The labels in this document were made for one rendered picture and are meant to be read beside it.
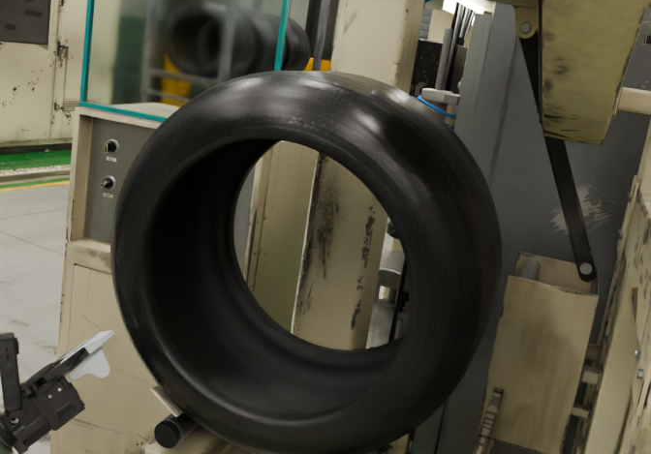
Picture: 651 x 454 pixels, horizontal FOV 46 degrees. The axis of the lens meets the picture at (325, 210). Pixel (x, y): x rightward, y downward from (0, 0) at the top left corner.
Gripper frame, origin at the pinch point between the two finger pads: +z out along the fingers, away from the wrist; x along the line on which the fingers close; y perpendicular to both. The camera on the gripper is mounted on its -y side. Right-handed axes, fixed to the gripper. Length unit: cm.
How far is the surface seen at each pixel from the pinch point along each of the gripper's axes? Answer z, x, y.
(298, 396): 20.4, -7.6, 30.6
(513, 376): 49, 12, 46
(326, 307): 36.1, -14.5, 22.9
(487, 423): 37, 20, 45
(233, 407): 8.3, 10.8, 19.4
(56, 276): 8, -340, -8
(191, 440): 1.0, -4.0, 23.4
